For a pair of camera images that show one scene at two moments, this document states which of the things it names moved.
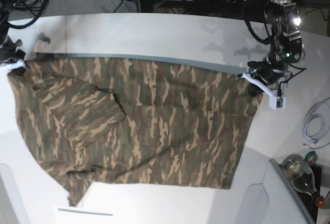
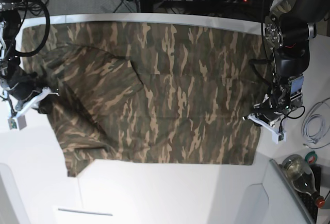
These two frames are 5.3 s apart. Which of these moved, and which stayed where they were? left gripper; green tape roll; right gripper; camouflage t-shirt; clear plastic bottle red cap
Moved: left gripper; camouflage t-shirt; right gripper
Stayed: clear plastic bottle red cap; green tape roll
